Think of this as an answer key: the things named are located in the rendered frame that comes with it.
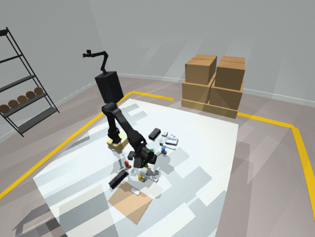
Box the yellow rubber stamp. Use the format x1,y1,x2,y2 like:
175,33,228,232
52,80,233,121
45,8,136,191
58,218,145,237
138,174,145,182

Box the rubber stamp with blue handle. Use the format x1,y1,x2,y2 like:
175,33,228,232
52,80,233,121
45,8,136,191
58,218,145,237
161,146,167,154

